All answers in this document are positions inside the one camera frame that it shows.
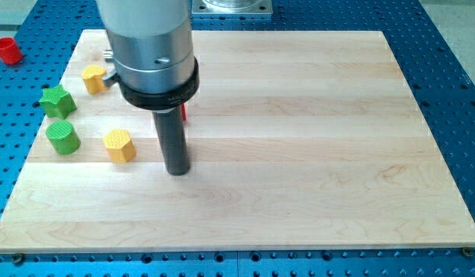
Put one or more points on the red cube block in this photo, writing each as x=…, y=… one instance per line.
x=183, y=111

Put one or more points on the green cylinder block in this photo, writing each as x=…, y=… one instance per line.
x=63, y=137

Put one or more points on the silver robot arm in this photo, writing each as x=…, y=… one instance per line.
x=155, y=67

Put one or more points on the yellow heart block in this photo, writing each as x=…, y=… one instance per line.
x=92, y=77

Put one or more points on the red cylinder block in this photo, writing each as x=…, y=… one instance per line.
x=10, y=53

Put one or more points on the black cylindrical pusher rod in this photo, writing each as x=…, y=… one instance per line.
x=172, y=140

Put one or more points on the black pusher mounting ring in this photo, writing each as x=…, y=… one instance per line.
x=165, y=100

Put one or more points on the green star block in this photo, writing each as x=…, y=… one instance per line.
x=57, y=102

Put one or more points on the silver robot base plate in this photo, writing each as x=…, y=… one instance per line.
x=232, y=8

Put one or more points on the wooden board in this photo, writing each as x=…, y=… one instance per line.
x=297, y=140

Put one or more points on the yellow hexagon block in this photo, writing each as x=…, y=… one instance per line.
x=119, y=146

